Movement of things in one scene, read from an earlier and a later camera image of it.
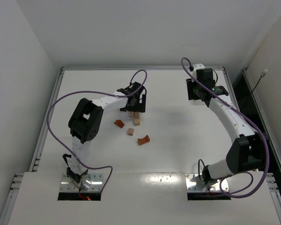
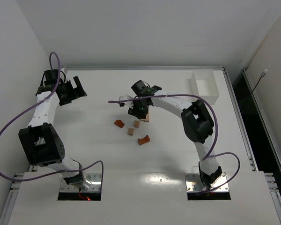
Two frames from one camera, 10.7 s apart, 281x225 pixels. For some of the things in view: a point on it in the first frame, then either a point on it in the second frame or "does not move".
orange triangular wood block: (119, 123) does not move
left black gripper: (136, 107) -> (72, 91)
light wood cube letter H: (136, 122) does not move
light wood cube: (130, 131) does not move
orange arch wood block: (144, 140) does not move
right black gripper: (190, 89) -> (139, 112)
